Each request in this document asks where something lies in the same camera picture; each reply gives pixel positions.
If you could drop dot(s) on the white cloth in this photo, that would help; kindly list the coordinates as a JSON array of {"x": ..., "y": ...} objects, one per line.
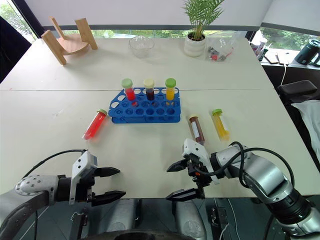
[{"x": 311, "y": 117}]

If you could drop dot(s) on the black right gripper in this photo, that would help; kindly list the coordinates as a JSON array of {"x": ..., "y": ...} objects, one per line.
[{"x": 200, "y": 178}]

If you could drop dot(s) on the black chair armrest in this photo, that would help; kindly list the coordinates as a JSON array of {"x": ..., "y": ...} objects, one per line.
[{"x": 297, "y": 88}]

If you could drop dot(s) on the brown tube cream cap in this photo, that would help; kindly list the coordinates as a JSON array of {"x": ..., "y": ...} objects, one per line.
[{"x": 197, "y": 130}]

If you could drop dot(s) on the dark green kettle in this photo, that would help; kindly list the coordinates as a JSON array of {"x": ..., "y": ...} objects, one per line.
[{"x": 307, "y": 53}]

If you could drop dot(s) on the dark tube cream cap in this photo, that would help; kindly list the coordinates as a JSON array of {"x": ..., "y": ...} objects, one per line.
[{"x": 149, "y": 91}]

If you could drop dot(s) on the green palm plant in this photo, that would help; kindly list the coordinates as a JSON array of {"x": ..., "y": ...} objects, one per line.
[{"x": 200, "y": 15}]

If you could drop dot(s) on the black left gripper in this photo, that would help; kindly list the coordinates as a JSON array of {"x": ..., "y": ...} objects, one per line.
[{"x": 85, "y": 186}]

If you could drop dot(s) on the wooden stand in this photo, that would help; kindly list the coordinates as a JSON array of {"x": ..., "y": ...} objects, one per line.
[{"x": 75, "y": 45}]

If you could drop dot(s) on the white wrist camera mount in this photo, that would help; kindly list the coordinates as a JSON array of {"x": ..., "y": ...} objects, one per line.
[
  {"x": 83, "y": 161},
  {"x": 195, "y": 148}
]

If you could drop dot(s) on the small white bottles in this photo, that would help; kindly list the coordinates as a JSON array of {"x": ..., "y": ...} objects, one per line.
[{"x": 258, "y": 47}]

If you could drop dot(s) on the yellow tube green cap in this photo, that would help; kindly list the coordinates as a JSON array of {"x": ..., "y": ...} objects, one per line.
[{"x": 221, "y": 126}]

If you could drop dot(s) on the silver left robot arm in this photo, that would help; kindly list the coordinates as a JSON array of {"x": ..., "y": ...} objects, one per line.
[{"x": 32, "y": 186}]

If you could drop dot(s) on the black table clamp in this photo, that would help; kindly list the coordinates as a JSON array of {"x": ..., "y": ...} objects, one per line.
[
  {"x": 218, "y": 216},
  {"x": 79, "y": 225}
]

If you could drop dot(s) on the orange tube green cap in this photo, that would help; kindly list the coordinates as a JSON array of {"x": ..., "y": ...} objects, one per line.
[{"x": 170, "y": 91}]

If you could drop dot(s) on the white ribbed plant pot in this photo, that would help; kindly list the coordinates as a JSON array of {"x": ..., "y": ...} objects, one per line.
[{"x": 195, "y": 47}]

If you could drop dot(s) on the clear plastic bag with parts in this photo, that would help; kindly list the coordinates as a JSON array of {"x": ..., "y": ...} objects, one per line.
[{"x": 220, "y": 48}]

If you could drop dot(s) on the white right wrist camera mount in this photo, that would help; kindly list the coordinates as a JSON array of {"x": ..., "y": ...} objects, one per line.
[{"x": 195, "y": 148}]

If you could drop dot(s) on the grey rounded robot leg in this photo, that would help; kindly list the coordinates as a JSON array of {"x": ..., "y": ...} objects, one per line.
[{"x": 190, "y": 220}]

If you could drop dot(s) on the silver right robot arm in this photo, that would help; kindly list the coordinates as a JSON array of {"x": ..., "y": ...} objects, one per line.
[{"x": 265, "y": 175}]

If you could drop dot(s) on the red tube green cap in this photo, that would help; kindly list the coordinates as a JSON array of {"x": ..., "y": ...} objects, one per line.
[
  {"x": 130, "y": 92},
  {"x": 95, "y": 125}
]

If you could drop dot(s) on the blue test tube rack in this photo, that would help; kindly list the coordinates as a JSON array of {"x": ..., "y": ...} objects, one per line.
[{"x": 150, "y": 113}]

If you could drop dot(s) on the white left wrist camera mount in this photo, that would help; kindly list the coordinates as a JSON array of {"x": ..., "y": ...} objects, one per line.
[{"x": 83, "y": 161}]

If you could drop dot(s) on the clear glass bowl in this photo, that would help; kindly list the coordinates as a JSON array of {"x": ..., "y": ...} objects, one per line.
[{"x": 141, "y": 46}]

